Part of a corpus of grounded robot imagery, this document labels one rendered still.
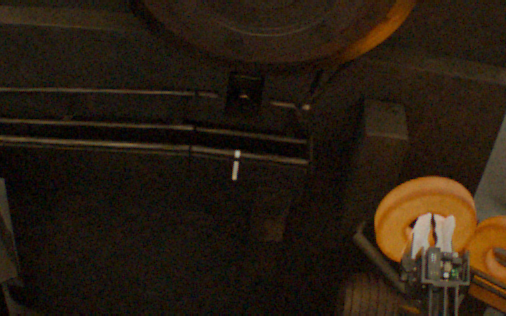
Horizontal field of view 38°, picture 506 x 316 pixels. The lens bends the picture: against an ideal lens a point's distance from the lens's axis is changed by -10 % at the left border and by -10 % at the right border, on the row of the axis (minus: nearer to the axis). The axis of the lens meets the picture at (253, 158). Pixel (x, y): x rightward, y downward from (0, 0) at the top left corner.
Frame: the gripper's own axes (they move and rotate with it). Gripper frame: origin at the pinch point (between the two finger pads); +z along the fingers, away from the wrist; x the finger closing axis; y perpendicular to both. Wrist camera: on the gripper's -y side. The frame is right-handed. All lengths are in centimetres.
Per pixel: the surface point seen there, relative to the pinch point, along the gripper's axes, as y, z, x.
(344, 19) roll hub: 16.9, 18.4, 16.4
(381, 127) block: -10.3, 20.7, 5.1
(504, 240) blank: -9.5, 1.9, -16.7
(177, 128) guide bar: -21.6, 22.7, 38.2
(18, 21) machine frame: -6, 31, 69
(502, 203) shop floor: -106, 65, -60
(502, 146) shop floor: -114, 93, -66
